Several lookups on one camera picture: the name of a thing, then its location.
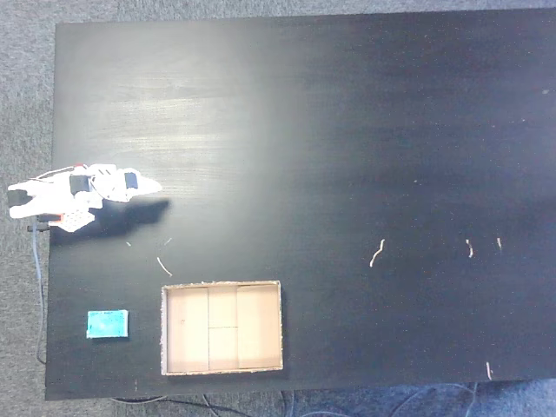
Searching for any blue-grey cable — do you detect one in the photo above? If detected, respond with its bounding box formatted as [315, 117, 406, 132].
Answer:
[280, 381, 480, 417]

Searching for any open cardboard box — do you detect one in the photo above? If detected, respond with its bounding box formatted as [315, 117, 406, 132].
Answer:
[160, 280, 285, 377]

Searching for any grey-blue cable with black plug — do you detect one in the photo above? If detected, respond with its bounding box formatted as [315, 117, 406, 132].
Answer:
[27, 223, 50, 365]

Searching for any thin black cable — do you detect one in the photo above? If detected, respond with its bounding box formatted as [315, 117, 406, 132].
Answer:
[108, 392, 253, 417]

